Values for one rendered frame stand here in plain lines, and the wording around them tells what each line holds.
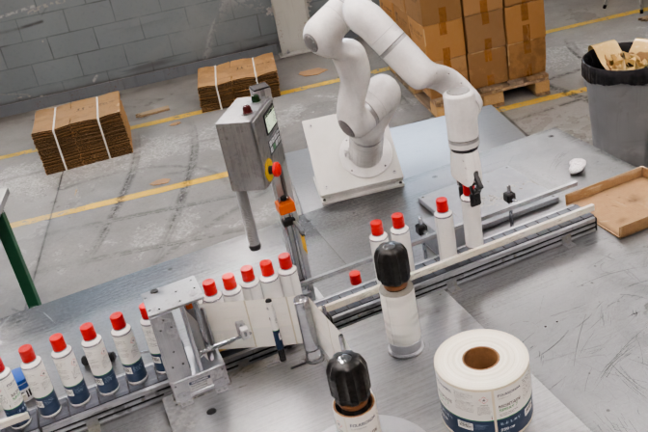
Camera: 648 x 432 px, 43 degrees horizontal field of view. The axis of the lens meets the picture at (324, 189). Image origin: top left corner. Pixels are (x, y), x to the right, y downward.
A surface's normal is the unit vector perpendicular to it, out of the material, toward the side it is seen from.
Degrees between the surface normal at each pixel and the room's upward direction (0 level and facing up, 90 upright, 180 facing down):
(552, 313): 0
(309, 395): 0
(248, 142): 90
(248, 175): 90
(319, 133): 42
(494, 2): 91
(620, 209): 0
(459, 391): 90
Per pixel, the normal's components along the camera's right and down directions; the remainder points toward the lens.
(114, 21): 0.18, 0.42
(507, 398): 0.38, 0.36
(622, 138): -0.43, 0.45
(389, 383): -0.18, -0.88
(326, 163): -0.03, -0.37
